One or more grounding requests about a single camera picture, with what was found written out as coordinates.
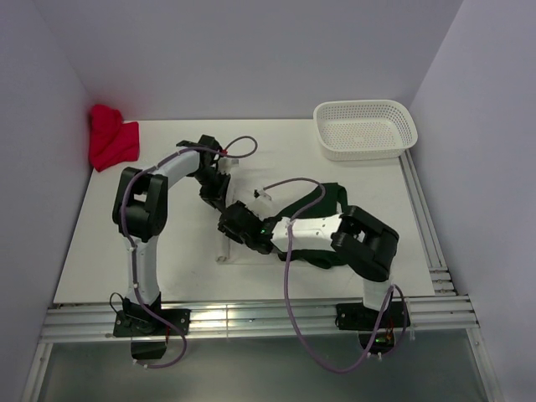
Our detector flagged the red t-shirt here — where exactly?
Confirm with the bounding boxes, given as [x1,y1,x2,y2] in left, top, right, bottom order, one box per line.
[89,104,140,173]

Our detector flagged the white perforated plastic basket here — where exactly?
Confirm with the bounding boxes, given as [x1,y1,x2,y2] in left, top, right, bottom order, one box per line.
[313,100,418,162]

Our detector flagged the dark green t-shirt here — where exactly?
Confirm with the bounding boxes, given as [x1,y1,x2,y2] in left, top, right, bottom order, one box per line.
[271,183,348,270]

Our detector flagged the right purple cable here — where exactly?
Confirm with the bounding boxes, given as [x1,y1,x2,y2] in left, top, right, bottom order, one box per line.
[253,178,410,374]

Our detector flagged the purple cable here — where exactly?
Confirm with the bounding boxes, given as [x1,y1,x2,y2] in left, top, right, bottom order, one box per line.
[119,136,259,370]
[253,178,410,374]

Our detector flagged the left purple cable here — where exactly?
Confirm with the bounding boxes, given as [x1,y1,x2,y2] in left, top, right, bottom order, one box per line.
[119,136,259,370]

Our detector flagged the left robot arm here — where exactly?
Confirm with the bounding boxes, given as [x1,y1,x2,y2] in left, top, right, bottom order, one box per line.
[112,135,230,334]

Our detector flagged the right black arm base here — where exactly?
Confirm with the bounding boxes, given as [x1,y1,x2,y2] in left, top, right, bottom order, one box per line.
[335,301,411,355]

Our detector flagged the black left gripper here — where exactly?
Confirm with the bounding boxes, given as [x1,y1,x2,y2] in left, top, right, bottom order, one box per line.
[191,167,230,213]

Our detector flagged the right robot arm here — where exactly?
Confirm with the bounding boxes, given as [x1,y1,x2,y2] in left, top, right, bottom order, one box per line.
[218,202,399,327]

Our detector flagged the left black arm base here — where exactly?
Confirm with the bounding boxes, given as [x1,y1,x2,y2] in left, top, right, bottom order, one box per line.
[109,292,191,361]

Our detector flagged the white printed t-shirt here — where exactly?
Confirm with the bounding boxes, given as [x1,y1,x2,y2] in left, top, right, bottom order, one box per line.
[212,168,301,260]

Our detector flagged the aluminium rail frame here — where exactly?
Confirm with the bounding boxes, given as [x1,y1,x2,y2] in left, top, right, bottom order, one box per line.
[23,154,503,401]

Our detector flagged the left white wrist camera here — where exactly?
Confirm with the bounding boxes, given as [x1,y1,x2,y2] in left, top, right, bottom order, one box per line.
[221,157,240,169]

